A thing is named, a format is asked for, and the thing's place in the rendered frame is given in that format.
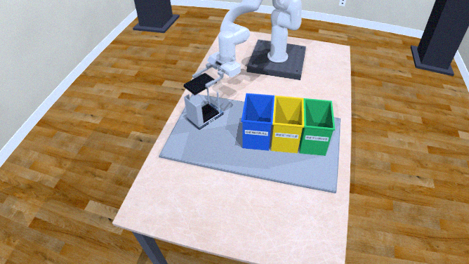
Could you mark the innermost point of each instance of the green bin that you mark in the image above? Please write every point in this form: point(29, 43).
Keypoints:
point(315, 140)

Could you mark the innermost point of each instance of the yellow bin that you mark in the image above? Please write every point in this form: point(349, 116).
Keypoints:
point(288, 121)

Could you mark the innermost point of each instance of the blue open bin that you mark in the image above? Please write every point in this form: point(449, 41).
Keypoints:
point(257, 119)

